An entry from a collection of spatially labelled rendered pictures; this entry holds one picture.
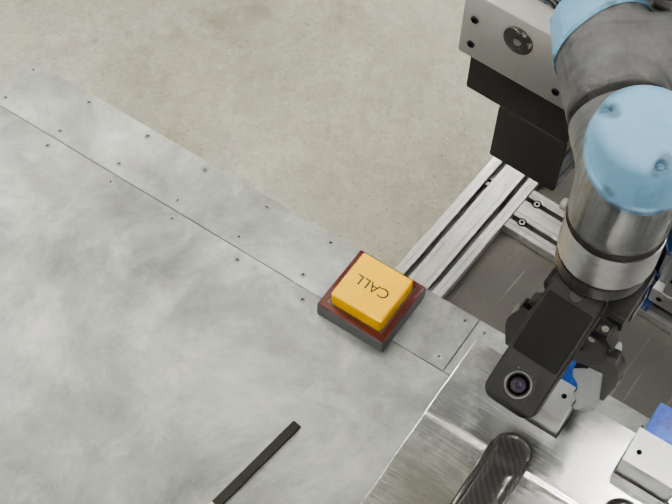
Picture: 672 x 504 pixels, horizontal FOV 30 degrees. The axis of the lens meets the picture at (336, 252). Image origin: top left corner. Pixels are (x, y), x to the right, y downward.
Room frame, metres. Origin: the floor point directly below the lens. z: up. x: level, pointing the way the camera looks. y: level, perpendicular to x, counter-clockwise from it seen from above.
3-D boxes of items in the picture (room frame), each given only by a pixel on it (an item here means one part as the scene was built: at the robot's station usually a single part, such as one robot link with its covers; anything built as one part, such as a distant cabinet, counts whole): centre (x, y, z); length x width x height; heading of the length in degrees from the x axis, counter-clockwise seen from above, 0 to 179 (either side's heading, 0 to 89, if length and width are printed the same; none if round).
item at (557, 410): (0.54, -0.21, 0.89); 0.13 x 0.05 x 0.05; 147
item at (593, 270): (0.52, -0.20, 1.13); 0.08 x 0.08 x 0.05
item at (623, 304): (0.53, -0.21, 1.05); 0.09 x 0.08 x 0.12; 148
